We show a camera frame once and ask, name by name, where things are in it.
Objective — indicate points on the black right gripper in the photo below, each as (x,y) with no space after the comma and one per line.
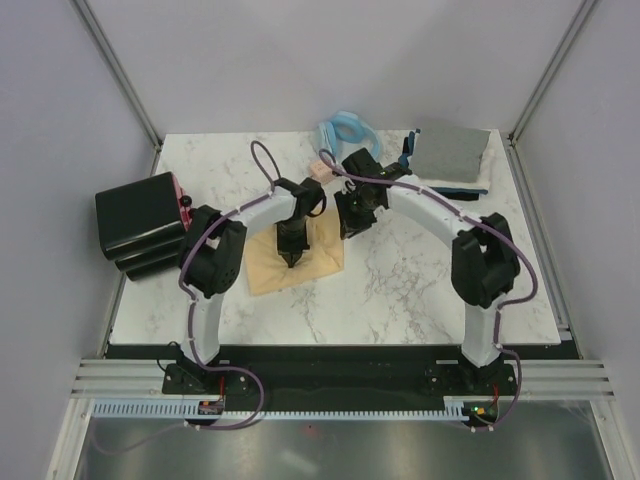
(348,224)

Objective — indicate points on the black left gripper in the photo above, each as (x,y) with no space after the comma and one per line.
(291,252)

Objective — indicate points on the yellow t shirt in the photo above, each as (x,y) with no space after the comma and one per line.
(268,272)

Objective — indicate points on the small pink cube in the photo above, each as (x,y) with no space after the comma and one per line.
(320,172)

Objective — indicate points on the black pink drawer organizer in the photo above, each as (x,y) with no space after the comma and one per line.
(141,225)

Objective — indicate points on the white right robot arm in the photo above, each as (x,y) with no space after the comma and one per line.
(484,261)

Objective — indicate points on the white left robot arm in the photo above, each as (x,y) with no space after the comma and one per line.
(212,252)

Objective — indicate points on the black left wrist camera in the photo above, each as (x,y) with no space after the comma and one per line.
(313,199)

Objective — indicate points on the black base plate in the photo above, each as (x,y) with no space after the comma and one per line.
(242,356)

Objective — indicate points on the aluminium frame post right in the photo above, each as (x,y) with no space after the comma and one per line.
(568,40)

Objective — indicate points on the aluminium frame post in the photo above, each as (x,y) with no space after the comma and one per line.
(568,40)
(105,49)

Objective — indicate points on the aluminium frame rail front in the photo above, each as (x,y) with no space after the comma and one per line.
(372,380)

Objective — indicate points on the white slotted cable duct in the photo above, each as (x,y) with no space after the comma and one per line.
(193,409)

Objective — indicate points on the aluminium frame post left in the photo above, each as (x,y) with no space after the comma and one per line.
(105,49)

